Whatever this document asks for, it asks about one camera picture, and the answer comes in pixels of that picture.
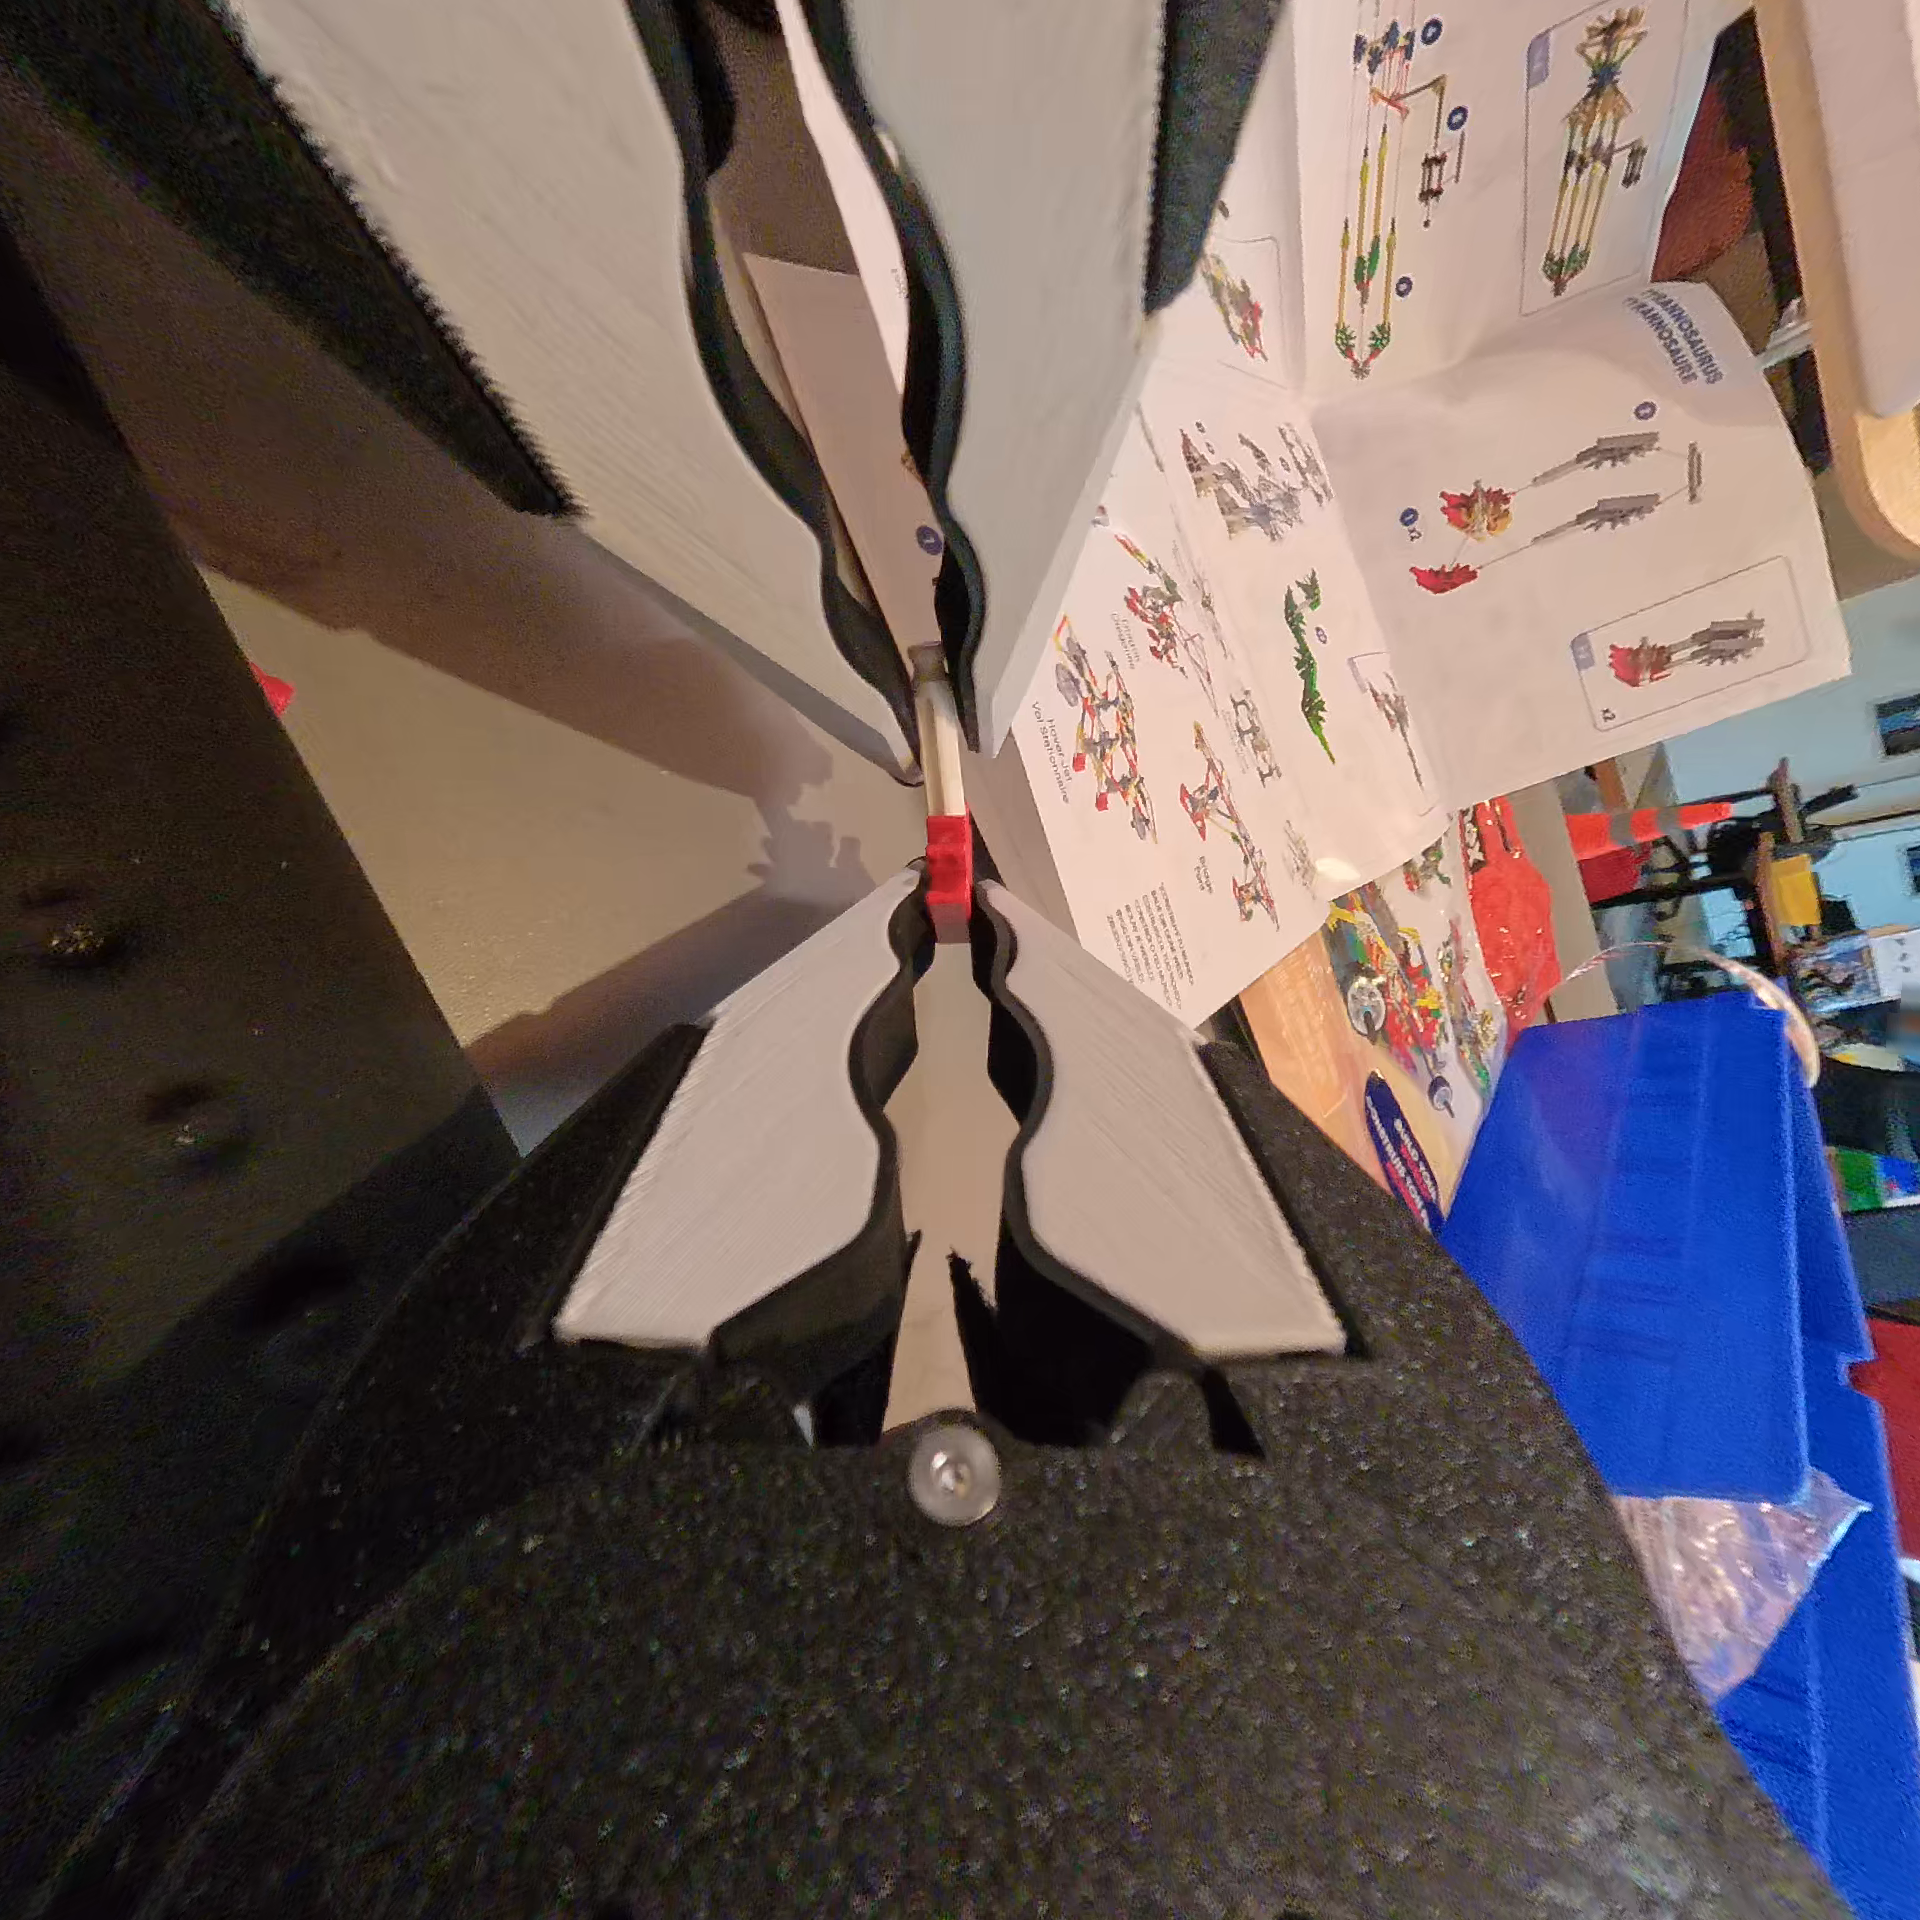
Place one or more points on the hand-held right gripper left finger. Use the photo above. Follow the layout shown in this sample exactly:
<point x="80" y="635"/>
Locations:
<point x="735" y="1184"/>

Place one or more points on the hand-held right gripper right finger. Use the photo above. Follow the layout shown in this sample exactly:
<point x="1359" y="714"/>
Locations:
<point x="1171" y="1184"/>

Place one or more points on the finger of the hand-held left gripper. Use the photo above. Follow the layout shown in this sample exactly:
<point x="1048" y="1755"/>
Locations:
<point x="525" y="225"/>
<point x="1049" y="225"/>

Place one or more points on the red toy connector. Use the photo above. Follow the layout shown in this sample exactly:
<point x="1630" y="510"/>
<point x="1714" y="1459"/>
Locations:
<point x="950" y="884"/>

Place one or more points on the white toy rod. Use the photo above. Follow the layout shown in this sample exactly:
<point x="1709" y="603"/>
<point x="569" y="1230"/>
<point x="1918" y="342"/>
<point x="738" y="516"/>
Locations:
<point x="943" y="735"/>

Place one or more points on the orange printed toy packaging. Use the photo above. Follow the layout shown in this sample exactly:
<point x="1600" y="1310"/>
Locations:
<point x="1320" y="1020"/>

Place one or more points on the red printed toy bag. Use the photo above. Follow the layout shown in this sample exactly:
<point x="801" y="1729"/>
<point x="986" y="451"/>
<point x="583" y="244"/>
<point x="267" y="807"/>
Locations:
<point x="1506" y="902"/>

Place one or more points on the blue plastic storage bin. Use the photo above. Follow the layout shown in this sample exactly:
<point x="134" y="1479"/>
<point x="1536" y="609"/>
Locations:
<point x="1621" y="1276"/>

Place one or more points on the small red toy piece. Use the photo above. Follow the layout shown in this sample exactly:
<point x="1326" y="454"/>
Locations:
<point x="272" y="690"/>

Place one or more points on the white printed instruction leaflet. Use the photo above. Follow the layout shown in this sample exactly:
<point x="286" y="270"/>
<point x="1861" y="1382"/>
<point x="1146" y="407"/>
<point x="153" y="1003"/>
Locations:
<point x="1501" y="524"/>

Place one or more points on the orange traffic cone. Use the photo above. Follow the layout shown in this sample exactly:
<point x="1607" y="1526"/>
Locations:
<point x="1634" y="827"/>

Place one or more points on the black dimpled office chair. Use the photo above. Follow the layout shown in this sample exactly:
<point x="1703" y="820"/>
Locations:
<point x="182" y="974"/>

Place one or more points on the yellow black machine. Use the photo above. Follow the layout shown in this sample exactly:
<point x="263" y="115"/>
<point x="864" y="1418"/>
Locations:
<point x="1779" y="870"/>

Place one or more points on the clear plastic bag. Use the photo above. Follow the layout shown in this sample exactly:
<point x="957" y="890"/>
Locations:
<point x="1739" y="1576"/>

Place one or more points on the green box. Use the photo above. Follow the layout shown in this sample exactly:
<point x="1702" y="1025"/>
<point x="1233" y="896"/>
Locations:
<point x="1875" y="1184"/>

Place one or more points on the wooden document stand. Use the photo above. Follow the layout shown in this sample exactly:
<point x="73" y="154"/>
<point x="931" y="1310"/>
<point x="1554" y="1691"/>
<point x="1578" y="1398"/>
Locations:
<point x="1882" y="494"/>

